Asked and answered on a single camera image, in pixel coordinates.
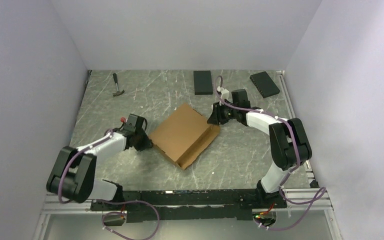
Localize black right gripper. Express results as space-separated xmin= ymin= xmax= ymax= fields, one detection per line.
xmin=206 ymin=101 xmax=238 ymax=126

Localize brown cardboard box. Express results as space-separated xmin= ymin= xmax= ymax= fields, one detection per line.
xmin=149 ymin=103 xmax=221 ymax=170

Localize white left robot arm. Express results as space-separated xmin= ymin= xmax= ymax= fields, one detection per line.
xmin=46 ymin=114 xmax=153 ymax=210

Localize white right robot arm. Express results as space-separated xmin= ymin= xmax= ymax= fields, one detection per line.
xmin=207 ymin=86 xmax=312 ymax=208

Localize small black box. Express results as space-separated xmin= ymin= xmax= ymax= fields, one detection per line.
xmin=193 ymin=70 xmax=213 ymax=95

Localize black hammer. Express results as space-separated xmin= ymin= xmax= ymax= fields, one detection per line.
xmin=112 ymin=73 xmax=125 ymax=97

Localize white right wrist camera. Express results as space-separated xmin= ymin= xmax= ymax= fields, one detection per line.
xmin=217 ymin=87 xmax=230 ymax=100

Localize black flat network switch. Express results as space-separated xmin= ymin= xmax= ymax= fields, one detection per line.
xmin=249 ymin=71 xmax=280 ymax=98

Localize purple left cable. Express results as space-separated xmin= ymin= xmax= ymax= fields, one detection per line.
xmin=57 ymin=129 xmax=161 ymax=240

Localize purple cable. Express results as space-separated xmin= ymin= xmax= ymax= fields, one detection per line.
xmin=57 ymin=129 xmax=161 ymax=240
xmin=214 ymin=76 xmax=327 ymax=232

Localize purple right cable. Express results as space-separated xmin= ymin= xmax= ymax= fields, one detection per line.
xmin=214 ymin=76 xmax=327 ymax=232

